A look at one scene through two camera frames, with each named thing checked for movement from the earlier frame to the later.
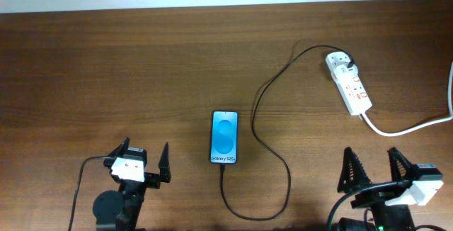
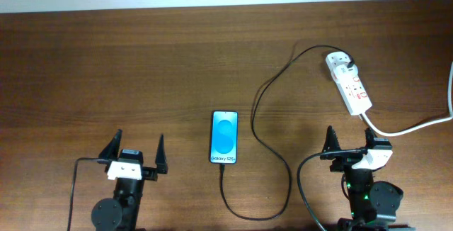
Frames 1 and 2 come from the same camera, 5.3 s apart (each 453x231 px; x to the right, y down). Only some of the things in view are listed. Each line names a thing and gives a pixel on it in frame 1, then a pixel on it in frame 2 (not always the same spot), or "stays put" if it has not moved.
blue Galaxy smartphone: [224, 139] stays put
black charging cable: [262, 140] stays put
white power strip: [351, 90] stays put
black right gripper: [360, 178] → [345, 160]
